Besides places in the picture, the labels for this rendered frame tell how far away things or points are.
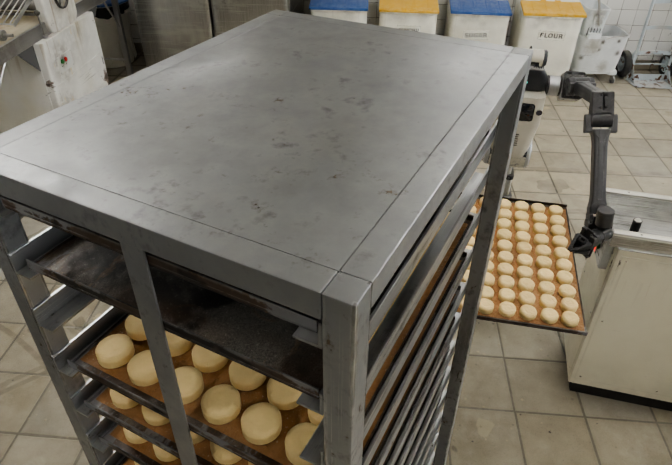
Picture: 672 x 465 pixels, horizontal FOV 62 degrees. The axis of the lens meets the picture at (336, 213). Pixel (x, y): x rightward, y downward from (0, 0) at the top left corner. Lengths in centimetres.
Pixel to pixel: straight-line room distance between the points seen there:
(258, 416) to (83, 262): 29
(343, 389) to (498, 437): 213
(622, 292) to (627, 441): 69
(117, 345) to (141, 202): 34
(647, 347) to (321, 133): 214
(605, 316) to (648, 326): 16
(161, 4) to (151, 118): 479
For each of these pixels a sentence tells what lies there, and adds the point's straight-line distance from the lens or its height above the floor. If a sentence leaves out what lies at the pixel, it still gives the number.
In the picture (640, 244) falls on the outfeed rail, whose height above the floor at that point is 87.
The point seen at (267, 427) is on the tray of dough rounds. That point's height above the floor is 151.
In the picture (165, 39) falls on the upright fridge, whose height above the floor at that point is 46.
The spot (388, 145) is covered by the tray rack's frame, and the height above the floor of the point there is 182.
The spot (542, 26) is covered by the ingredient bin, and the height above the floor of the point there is 60.
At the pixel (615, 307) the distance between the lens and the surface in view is 246.
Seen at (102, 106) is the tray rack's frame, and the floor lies 182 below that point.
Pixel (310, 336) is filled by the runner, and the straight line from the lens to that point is 48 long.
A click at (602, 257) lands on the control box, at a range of 236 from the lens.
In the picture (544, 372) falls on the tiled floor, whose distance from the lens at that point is 289.
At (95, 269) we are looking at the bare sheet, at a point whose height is 167.
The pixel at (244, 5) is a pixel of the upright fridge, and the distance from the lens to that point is 526.
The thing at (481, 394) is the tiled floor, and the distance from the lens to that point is 272.
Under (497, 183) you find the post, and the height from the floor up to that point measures 158.
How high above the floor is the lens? 211
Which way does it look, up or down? 35 degrees down
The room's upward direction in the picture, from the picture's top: straight up
